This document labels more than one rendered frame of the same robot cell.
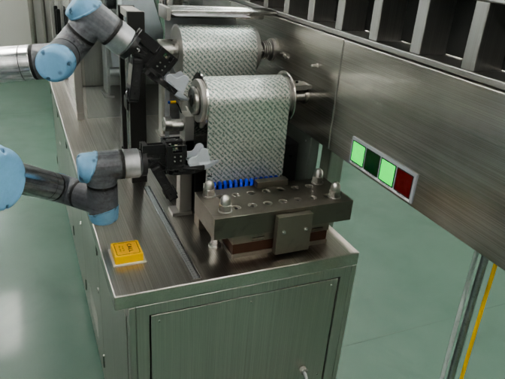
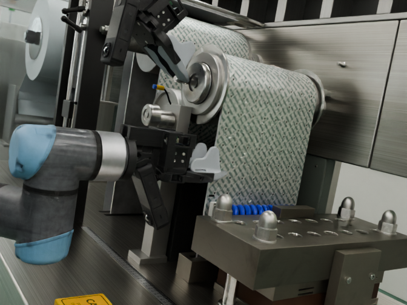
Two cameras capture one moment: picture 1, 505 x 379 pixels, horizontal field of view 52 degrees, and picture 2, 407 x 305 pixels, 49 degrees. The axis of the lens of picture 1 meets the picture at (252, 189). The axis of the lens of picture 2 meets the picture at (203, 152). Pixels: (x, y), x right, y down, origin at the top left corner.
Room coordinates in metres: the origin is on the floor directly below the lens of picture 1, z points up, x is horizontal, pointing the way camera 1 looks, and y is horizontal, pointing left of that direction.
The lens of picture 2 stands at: (0.54, 0.30, 1.21)
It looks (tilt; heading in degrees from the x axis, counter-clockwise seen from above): 6 degrees down; 349
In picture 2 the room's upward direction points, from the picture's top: 10 degrees clockwise
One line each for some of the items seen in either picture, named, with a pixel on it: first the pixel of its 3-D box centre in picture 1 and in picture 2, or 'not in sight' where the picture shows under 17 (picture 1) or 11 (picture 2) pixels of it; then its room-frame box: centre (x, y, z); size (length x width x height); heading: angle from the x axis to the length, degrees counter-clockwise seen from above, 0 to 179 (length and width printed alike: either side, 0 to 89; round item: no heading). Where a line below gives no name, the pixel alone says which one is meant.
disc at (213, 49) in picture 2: (199, 100); (203, 84); (1.36, 0.16, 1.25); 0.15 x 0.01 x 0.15; 25
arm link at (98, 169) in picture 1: (101, 167); (54, 155); (1.19, 0.38, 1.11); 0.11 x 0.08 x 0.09; 115
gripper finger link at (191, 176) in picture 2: (187, 168); (189, 175); (1.26, 0.18, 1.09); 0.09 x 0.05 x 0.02; 114
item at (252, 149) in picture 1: (246, 153); (260, 166); (1.36, 0.02, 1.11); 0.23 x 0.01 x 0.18; 115
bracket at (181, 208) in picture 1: (179, 165); (158, 183); (1.38, 0.21, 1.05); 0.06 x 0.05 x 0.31; 115
